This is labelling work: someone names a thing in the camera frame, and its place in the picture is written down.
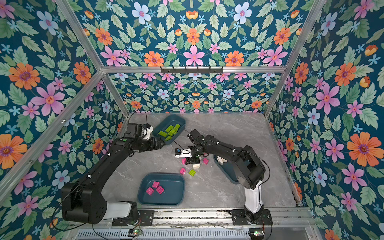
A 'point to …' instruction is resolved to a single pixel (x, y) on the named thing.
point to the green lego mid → (172, 132)
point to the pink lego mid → (156, 184)
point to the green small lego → (192, 172)
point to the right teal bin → (228, 169)
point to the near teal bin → (173, 183)
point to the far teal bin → (172, 119)
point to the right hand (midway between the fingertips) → (186, 157)
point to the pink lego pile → (183, 161)
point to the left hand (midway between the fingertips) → (160, 140)
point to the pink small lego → (160, 189)
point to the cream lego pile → (196, 166)
